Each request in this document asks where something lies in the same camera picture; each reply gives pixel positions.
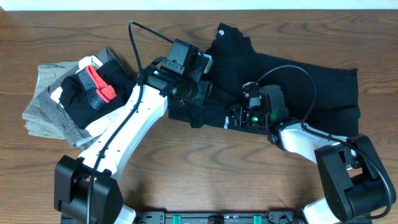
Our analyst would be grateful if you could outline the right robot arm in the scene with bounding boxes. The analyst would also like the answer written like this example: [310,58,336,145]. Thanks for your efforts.
[228,82,397,223]

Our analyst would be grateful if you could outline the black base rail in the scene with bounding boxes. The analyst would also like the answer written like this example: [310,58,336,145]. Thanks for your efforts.
[133,210,307,224]

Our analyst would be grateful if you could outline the grey folded shorts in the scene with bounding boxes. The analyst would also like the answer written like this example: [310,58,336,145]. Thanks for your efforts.
[38,64,123,150]

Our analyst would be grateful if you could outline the beige folded trousers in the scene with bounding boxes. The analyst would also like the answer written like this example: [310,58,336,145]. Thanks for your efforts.
[22,61,80,140]

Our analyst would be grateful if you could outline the black t-shirt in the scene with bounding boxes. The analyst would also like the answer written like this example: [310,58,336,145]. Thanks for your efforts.
[167,22,361,138]

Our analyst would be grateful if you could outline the red grey folded garment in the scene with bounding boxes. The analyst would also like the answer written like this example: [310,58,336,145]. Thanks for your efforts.
[77,65,117,111]

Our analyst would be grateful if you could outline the black folded garment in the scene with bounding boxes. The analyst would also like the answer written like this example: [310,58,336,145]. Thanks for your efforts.
[59,59,136,129]

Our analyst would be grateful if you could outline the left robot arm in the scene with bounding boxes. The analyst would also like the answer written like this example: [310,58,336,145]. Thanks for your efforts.
[53,39,213,223]

